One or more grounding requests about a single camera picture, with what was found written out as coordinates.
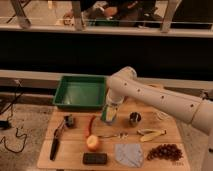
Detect orange apple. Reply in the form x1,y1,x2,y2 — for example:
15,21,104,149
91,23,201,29
86,135,100,151

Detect red chili pepper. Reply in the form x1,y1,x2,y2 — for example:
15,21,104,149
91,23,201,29
85,116,96,138

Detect metal spoon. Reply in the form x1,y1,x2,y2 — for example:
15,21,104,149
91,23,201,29
98,132,128,139

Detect grey blue cloth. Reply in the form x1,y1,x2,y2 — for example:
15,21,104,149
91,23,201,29
114,143,144,168

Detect white green gripper body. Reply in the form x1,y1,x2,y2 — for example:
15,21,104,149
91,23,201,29
101,104,118,125

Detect yellow banana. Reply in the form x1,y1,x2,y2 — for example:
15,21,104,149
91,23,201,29
137,130,166,142

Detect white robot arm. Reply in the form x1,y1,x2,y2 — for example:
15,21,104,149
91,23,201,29
106,66,213,171

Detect black power cable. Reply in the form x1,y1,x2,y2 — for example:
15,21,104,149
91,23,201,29
0,79,28,154

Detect green plastic tray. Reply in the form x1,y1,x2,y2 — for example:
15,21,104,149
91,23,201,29
53,75,106,110

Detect bunch of dark grapes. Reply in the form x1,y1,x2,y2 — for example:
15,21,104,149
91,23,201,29
147,144,182,161

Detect black sponge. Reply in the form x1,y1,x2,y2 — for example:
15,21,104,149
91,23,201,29
83,153,107,164

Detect small metal cup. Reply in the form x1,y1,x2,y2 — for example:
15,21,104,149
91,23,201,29
129,112,142,127

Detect small black clip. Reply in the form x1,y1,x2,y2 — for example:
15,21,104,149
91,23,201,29
64,115,74,128

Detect black handled knife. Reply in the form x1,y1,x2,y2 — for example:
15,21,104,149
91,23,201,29
50,121,65,161

